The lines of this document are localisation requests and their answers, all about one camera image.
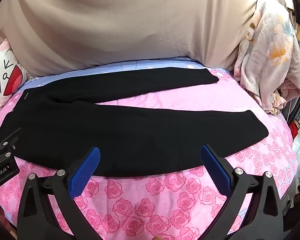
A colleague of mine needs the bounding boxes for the cartoon cat face pillow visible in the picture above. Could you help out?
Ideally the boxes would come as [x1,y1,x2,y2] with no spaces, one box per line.
[0,40,30,110]

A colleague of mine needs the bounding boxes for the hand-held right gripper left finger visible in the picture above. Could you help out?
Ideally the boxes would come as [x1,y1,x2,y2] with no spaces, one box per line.
[17,146,103,240]

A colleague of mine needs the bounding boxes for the beige cloth cover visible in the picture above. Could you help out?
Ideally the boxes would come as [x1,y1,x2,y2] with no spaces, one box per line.
[0,0,268,78]

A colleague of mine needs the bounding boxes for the pink rose print bed sheet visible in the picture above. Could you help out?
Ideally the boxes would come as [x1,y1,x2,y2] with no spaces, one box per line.
[0,57,299,240]

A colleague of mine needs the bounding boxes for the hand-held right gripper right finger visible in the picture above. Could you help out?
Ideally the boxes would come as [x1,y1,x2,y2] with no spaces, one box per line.
[200,144,289,240]

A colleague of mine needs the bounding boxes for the pale floral fleece blanket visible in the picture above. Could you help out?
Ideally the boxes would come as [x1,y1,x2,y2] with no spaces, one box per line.
[234,0,300,113]

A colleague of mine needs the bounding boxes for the red bag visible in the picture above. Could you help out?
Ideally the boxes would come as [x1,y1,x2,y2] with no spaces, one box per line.
[289,120,300,140]

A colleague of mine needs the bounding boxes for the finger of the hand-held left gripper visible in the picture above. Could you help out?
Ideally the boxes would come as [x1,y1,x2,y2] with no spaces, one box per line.
[0,127,22,165]

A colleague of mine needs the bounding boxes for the black pants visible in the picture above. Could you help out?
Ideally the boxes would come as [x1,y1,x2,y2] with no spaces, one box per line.
[0,67,269,177]

